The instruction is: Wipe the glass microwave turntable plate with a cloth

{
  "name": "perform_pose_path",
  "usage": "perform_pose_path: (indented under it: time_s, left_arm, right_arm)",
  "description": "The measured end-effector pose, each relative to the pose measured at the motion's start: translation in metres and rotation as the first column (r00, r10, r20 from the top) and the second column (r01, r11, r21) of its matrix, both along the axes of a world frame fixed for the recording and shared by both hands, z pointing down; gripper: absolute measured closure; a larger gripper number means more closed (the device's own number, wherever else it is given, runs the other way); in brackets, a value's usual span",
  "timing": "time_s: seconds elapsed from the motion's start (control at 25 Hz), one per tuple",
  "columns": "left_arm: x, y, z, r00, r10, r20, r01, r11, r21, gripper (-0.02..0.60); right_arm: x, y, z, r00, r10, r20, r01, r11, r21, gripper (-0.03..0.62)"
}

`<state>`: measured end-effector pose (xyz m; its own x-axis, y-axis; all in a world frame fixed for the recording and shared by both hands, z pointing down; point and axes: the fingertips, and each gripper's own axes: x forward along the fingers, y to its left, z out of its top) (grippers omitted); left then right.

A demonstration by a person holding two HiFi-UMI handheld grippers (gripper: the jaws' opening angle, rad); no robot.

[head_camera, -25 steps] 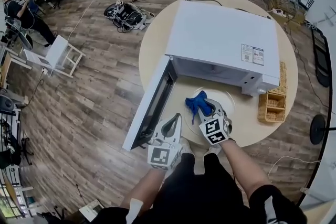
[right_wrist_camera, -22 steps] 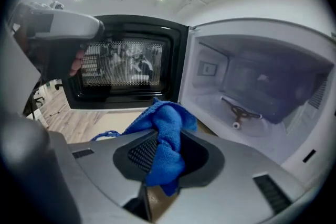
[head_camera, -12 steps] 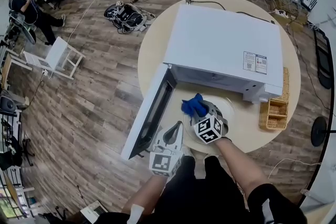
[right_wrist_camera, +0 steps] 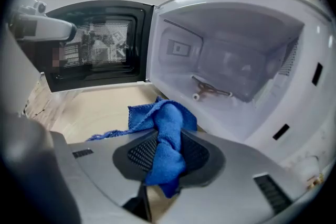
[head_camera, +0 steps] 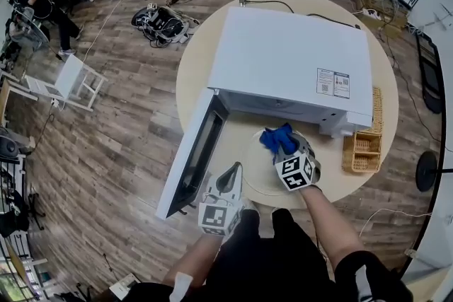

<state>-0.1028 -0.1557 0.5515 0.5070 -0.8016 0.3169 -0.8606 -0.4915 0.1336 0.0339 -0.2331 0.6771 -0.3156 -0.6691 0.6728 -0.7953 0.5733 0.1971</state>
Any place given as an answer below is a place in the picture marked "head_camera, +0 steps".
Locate white wooden chair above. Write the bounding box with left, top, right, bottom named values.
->
left=23, top=53, right=110, bottom=113

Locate glass microwave turntable plate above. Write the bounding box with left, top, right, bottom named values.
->
left=241, top=129, right=316, bottom=197

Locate black round stand base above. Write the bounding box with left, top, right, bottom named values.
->
left=415, top=150, right=453, bottom=193

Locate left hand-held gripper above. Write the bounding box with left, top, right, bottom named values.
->
left=197, top=161, right=246, bottom=242

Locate person's black clothing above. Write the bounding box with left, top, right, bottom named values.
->
left=127, top=208, right=415, bottom=302

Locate black microwave power cable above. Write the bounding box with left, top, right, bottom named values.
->
left=239, top=0, right=362, bottom=30

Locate black metal rack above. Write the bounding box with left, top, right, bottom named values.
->
left=0, top=151, right=47, bottom=242

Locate person's right forearm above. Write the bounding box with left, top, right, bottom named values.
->
left=299, top=185, right=366, bottom=268

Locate wicker basket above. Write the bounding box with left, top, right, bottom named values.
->
left=340, top=86, right=385, bottom=174

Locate black backpack with cables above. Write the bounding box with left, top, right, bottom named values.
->
left=130, top=3, right=201, bottom=49

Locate white floor cable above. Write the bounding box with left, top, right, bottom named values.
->
left=358, top=207, right=433, bottom=238

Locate cardboard box with cables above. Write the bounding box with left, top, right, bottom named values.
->
left=355, top=0, right=408, bottom=38

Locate white microwave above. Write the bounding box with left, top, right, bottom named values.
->
left=155, top=6, right=374, bottom=221

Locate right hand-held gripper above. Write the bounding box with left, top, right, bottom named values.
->
left=274, top=136, right=322, bottom=192

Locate small white box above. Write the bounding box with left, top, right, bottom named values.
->
left=108, top=272, right=142, bottom=301

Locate blue cloth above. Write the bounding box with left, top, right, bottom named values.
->
left=258, top=122, right=297, bottom=165

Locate person's left forearm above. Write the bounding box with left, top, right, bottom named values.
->
left=163, top=232, right=228, bottom=289

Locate round glass table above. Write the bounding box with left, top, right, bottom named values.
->
left=13, top=6, right=51, bottom=54

